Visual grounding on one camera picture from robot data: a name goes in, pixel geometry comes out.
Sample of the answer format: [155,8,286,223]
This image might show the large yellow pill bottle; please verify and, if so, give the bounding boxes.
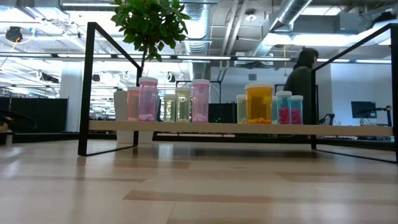
[175,87,192,123]

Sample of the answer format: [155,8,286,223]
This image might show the small yellow pill bottle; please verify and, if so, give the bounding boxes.
[163,94,178,123]

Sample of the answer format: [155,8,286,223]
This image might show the pale yellow pill bottle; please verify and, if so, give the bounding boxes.
[236,94,249,124]

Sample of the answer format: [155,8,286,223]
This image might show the large pink pill bottle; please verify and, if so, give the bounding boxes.
[138,77,159,123]

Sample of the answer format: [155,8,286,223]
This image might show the orange pill bottle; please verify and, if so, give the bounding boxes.
[244,82,275,125]

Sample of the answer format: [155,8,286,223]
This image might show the salmon pink pill bottle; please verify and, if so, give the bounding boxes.
[126,86,141,123]

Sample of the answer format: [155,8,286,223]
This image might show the teal bottle white pills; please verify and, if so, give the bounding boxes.
[272,95,279,125]

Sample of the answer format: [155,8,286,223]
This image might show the blue bottle red pills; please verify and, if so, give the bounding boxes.
[290,95,304,126]
[275,90,293,126]

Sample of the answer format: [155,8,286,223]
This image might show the ceiling light strip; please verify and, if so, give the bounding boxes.
[116,54,172,60]
[236,56,292,62]
[57,53,112,59]
[355,58,392,64]
[317,57,351,63]
[0,52,53,58]
[176,55,233,60]

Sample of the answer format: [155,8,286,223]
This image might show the green plant in white pot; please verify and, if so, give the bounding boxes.
[111,0,192,144]

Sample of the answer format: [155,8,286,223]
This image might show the yellow hanging pendant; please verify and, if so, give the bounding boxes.
[282,45,289,77]

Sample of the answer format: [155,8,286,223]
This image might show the person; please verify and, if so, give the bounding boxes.
[283,45,320,127]

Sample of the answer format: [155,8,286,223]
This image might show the bright ceiling light panel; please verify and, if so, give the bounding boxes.
[262,32,343,47]

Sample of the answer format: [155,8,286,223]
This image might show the black partition panel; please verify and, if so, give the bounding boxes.
[0,96,68,134]

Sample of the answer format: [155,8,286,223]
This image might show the dark computer monitor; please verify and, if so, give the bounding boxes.
[351,101,377,119]

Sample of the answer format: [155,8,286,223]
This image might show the small grey box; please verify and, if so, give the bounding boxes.
[0,130,15,146]

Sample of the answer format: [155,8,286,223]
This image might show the black ceiling mounted device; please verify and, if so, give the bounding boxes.
[5,26,24,43]

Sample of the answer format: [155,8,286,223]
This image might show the black metal shelf frame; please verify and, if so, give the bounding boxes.
[77,21,143,157]
[310,23,398,164]

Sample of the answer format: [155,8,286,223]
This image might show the silver spiral air duct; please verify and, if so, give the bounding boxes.
[250,0,313,57]

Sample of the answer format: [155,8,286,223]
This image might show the black aluminium table rail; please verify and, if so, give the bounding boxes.
[12,132,398,152]

